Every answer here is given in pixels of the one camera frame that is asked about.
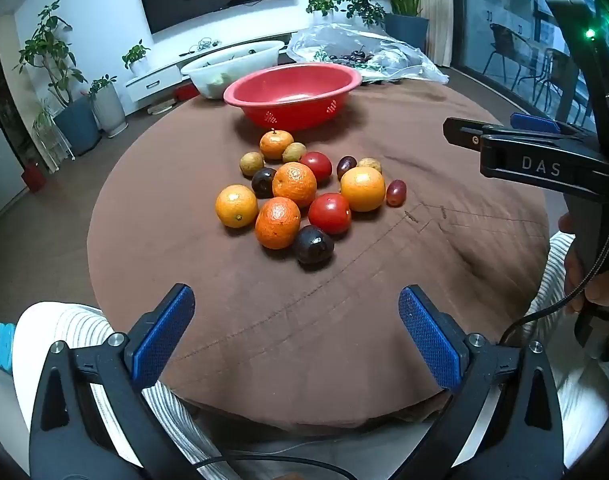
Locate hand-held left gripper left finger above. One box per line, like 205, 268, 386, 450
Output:
29, 283, 200, 480

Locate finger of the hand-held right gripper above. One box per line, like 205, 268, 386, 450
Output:
510, 113, 592, 137
443, 117, 490, 152

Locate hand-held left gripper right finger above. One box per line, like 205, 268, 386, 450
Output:
398, 285, 567, 480

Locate red grape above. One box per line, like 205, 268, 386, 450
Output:
385, 179, 407, 207

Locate smooth orange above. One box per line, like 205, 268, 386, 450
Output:
340, 166, 386, 212
215, 185, 260, 229

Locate red tomato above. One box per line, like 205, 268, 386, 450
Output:
307, 193, 352, 236
298, 151, 333, 183

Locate dark purple plum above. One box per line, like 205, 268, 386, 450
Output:
251, 167, 279, 199
292, 225, 335, 266

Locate bumpy orange mandarin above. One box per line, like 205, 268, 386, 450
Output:
255, 196, 302, 250
272, 161, 318, 209

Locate red plastic basin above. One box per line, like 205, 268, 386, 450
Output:
223, 63, 363, 131

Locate small stemmed mandarin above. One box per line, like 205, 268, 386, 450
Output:
260, 129, 295, 161

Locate person's right hand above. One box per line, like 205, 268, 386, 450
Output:
557, 212, 609, 316

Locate dark outdoor chair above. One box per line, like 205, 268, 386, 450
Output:
484, 23, 535, 86
534, 47, 580, 111

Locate clear plastic bag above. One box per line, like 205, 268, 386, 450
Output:
286, 24, 450, 85

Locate big-leaf plant in blue pot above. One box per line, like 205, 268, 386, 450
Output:
354, 0, 450, 53

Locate brown tablecloth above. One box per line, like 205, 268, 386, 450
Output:
87, 77, 552, 436

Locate beige curtain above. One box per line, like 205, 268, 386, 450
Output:
417, 0, 455, 66

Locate pile of dark cherries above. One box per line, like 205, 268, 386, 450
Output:
329, 47, 380, 66

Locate bushy plant in tall white pot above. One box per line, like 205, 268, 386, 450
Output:
341, 0, 386, 28

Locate blue bone-shaped object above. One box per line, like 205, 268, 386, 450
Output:
0, 322, 15, 371

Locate small plant in white pot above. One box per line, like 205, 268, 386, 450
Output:
122, 39, 151, 78
305, 0, 342, 17

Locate red bin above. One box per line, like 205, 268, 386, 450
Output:
21, 162, 48, 193

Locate tall plant in grey-blue pot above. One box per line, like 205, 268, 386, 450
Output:
14, 0, 102, 158

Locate plant in white ribbed pot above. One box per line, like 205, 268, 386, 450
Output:
88, 75, 129, 138

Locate thin plant on white stand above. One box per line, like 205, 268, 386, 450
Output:
32, 100, 72, 161

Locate green leafy vegetables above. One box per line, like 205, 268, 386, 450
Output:
204, 49, 258, 96

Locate white television cabinet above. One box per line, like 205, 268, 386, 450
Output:
124, 30, 305, 106

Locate white plastic basin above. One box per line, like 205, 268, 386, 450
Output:
180, 40, 285, 100

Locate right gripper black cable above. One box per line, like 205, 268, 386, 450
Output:
499, 92, 609, 346

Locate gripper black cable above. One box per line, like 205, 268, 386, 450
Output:
499, 92, 609, 346
194, 454, 357, 480

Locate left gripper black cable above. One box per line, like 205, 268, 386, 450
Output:
194, 454, 357, 480

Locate tangle of cables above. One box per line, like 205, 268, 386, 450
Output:
179, 37, 222, 56

